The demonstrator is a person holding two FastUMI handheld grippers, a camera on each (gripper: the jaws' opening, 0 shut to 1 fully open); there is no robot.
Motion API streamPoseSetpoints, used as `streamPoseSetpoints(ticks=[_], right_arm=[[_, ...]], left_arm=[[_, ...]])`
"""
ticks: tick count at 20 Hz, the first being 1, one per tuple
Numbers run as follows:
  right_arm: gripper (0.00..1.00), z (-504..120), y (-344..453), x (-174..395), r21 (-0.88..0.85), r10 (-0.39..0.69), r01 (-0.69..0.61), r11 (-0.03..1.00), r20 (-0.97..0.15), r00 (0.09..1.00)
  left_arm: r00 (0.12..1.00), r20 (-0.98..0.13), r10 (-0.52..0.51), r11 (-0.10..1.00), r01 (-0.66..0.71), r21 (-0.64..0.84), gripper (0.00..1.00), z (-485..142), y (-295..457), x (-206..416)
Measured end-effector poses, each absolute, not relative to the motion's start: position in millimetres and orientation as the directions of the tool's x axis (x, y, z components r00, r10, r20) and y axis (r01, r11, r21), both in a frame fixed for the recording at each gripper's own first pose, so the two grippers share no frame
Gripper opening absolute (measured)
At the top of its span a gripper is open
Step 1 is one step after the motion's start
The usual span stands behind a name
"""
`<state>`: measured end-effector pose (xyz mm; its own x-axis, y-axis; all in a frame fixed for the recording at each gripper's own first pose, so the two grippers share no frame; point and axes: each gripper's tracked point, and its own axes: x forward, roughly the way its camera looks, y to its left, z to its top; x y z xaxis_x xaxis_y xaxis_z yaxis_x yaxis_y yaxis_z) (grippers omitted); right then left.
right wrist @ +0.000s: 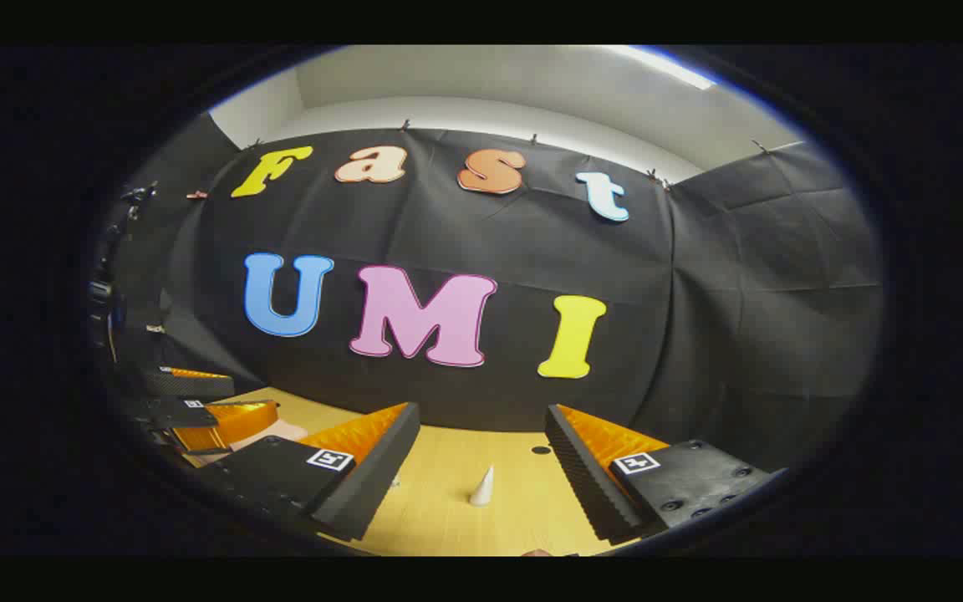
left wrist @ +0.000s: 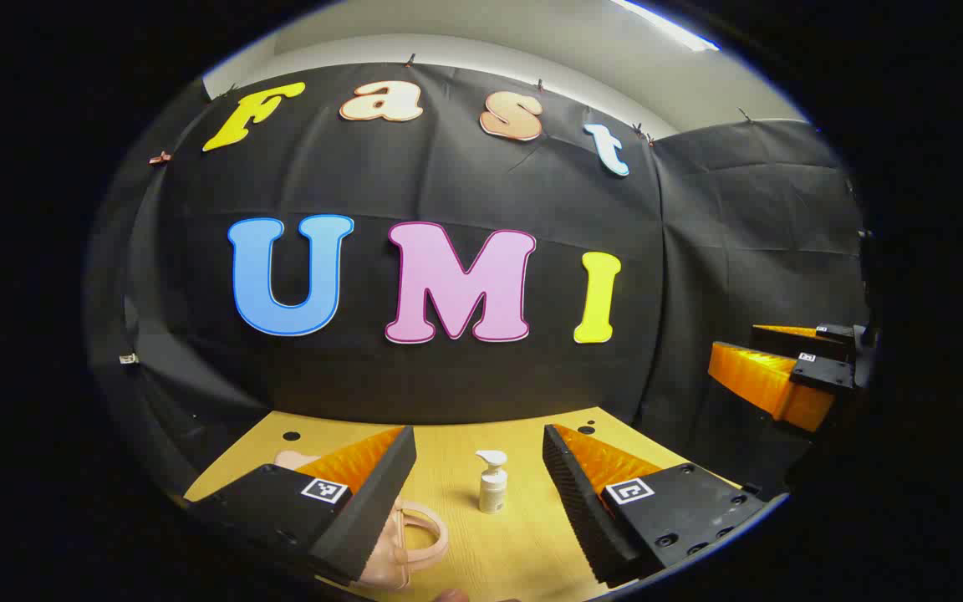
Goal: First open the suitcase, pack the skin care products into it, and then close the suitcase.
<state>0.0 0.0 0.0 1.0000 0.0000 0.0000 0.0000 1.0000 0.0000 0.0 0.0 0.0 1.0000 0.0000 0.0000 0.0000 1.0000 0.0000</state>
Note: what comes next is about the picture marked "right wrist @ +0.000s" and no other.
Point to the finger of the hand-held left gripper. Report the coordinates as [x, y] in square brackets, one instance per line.
[222, 425]
[197, 386]

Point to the pink suitcase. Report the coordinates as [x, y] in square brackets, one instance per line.
[277, 432]

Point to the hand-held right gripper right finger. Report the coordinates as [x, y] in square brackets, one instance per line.
[586, 477]

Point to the white squeeze tube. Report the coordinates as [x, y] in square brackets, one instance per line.
[481, 489]

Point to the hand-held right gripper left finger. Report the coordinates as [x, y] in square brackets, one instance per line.
[364, 477]

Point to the black camera stand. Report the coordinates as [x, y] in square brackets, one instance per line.
[105, 305]

